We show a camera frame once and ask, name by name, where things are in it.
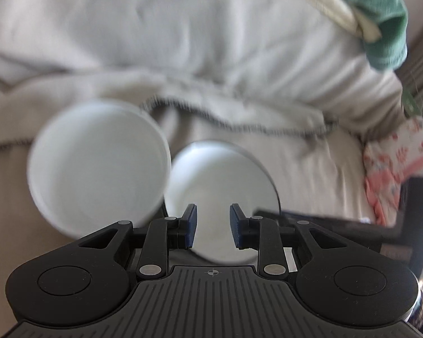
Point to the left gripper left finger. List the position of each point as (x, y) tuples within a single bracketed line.
[(165, 233)]

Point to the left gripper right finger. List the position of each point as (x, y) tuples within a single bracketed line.
[(260, 232)]

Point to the blue enamel bowl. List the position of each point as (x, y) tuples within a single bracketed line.
[(213, 175)]

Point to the white rainbow paper bowl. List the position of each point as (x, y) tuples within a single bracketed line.
[(98, 163)]

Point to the pink floral cloth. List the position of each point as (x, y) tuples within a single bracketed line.
[(388, 164)]

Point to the green basket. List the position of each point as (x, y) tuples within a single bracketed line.
[(410, 104)]

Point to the beige sofa cover blanket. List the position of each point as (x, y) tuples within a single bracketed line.
[(278, 57)]

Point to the green plush toy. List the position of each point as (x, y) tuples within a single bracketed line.
[(388, 51)]

